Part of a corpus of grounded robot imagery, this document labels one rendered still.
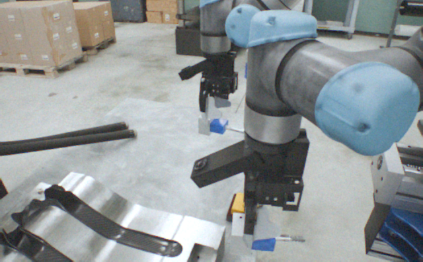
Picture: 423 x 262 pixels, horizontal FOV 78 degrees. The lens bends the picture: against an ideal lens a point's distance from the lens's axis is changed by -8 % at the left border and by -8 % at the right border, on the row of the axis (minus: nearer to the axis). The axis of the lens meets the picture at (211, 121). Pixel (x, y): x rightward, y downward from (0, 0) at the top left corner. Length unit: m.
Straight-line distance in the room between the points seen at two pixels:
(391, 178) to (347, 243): 1.18
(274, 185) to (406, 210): 0.40
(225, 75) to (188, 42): 3.80
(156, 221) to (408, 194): 0.53
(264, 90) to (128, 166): 0.65
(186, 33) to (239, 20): 3.99
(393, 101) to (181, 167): 0.72
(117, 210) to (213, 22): 0.47
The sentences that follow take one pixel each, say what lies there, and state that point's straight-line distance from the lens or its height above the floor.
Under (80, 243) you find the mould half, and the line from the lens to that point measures 0.61.
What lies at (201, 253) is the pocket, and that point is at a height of 0.86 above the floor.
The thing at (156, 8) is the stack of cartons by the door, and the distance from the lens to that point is 7.21.
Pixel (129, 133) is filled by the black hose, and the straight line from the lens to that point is 1.01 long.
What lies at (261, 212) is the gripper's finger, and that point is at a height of 1.02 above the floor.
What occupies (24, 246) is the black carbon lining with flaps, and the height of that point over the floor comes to 0.87.
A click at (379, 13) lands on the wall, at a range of 6.93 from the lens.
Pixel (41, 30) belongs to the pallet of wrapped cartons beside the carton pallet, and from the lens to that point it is 4.23.
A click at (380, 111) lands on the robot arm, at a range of 0.23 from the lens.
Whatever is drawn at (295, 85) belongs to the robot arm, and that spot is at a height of 1.25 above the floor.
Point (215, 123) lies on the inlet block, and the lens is 0.81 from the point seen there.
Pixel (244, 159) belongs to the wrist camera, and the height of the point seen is 1.11.
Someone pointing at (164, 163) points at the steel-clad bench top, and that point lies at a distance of 0.90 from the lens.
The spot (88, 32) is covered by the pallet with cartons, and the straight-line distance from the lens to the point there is 4.98.
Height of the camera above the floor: 1.36
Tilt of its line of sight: 30 degrees down
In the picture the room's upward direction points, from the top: straight up
